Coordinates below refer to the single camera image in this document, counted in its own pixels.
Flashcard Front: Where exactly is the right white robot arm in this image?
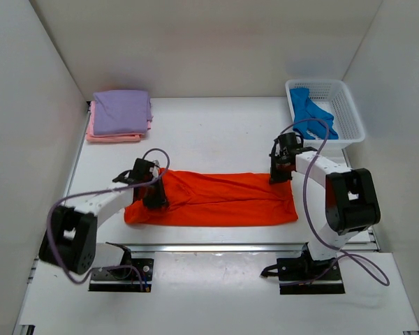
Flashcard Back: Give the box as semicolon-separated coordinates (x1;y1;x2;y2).
270;132;381;262

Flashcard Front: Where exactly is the white plastic mesh basket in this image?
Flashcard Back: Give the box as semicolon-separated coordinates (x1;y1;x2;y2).
285;79;365;149

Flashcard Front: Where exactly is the orange t shirt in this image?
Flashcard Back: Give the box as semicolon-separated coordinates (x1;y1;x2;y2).
124;170;298;228

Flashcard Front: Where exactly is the folded pink t shirt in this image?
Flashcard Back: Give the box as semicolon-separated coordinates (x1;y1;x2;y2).
85;101;147;144

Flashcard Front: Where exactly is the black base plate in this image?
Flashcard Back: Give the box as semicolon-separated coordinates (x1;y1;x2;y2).
88;242;154;293
260;256;346;295

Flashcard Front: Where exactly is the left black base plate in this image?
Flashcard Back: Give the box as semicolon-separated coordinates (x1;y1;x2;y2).
88;242;154;293

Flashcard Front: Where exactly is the blue t shirt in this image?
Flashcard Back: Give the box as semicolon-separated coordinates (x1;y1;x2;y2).
290;88;339;140

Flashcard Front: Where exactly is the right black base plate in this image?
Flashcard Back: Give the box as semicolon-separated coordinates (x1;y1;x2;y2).
260;256;346;295

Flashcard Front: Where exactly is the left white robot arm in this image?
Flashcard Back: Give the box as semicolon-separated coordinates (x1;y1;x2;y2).
38;156;168;283

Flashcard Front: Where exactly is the folded purple t shirt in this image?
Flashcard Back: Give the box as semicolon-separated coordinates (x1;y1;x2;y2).
93;90;153;137

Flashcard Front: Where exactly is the aluminium table edge rail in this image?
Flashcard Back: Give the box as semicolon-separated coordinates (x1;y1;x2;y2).
97;240;380;254

